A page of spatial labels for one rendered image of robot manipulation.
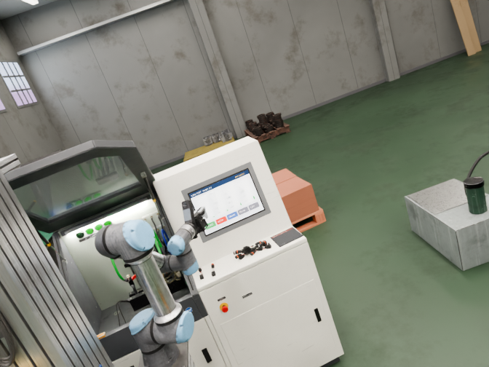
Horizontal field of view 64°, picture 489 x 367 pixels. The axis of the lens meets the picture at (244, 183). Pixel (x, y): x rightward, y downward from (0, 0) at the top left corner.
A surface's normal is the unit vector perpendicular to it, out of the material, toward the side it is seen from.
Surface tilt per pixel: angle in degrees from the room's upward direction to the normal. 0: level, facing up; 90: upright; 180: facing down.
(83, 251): 90
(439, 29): 90
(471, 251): 90
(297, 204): 90
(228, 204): 76
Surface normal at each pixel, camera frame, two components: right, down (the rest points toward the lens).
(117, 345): 0.27, 0.23
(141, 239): 0.86, -0.32
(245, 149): 0.18, 0.01
